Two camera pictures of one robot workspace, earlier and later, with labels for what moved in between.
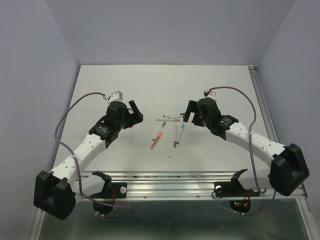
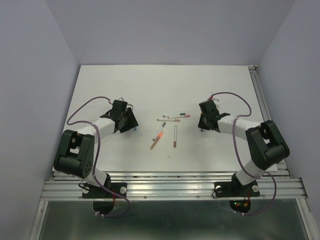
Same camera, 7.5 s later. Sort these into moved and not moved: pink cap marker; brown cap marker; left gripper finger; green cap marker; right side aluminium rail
Moved: left gripper finger
Not moved: right side aluminium rail; pink cap marker; green cap marker; brown cap marker
